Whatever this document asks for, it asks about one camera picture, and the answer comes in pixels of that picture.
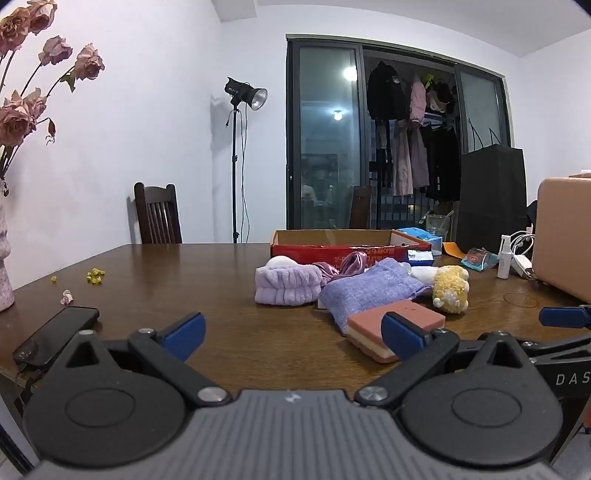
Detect black smartphone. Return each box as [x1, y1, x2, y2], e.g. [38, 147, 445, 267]
[13, 306, 100, 367]

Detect hanging black clothes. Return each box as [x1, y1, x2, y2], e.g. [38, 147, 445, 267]
[422, 124, 462, 202]

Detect red cardboard box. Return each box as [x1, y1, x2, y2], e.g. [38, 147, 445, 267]
[270, 229, 435, 267]

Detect studio light on stand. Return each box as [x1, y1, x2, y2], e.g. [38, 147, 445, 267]
[225, 76, 269, 244]

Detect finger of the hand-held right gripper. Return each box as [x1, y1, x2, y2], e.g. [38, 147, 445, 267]
[519, 335, 591, 358]
[539, 305, 591, 329]

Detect tan suitcase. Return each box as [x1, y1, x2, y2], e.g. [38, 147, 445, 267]
[531, 175, 591, 303]

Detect black framed sliding glass door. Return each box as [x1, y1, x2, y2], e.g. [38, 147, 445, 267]
[285, 33, 513, 232]

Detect clear glass cup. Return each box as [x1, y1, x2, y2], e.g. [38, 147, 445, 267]
[425, 211, 455, 243]

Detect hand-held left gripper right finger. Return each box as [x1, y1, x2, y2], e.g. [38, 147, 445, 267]
[355, 311, 539, 409]

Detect white spray bottle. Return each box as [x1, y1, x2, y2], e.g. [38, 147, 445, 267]
[497, 234, 513, 279]

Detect dried pink rose bouquet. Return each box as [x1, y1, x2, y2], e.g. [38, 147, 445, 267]
[0, 0, 106, 197]

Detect purple knit cloth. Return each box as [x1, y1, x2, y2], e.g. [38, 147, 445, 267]
[318, 257, 432, 336]

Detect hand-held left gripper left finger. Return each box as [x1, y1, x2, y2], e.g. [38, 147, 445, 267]
[64, 312, 232, 409]

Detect pink layered sponge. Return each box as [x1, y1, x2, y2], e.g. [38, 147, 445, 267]
[346, 299, 446, 365]

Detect yellow white plush toy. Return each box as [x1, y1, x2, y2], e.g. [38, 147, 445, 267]
[411, 264, 472, 315]

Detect hanging pink jacket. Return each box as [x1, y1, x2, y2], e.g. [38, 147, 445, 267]
[409, 78, 428, 126]

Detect pink white ceramic vase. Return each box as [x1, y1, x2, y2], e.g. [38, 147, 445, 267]
[0, 203, 16, 311]

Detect pink satin scrunchie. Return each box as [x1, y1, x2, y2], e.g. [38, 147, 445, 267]
[313, 251, 370, 280]

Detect white charger with cable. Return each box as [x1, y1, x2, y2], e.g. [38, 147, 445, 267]
[510, 229, 539, 280]

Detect hanging dusty pink coat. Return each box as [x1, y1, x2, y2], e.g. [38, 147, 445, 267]
[390, 120, 430, 195]

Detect black paper bag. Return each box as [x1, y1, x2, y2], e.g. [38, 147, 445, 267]
[455, 117, 528, 254]

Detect lavender towel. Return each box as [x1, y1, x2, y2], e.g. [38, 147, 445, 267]
[255, 265, 323, 306]

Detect dark wooden slatted chair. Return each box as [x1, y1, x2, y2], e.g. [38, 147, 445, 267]
[134, 182, 183, 244]

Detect hanging black jacket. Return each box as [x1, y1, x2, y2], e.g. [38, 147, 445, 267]
[367, 60, 411, 121]

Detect blue red snack packet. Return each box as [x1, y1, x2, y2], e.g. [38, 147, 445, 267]
[461, 247, 500, 272]

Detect blue tissue packet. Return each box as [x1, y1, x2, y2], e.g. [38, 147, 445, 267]
[394, 227, 444, 252]

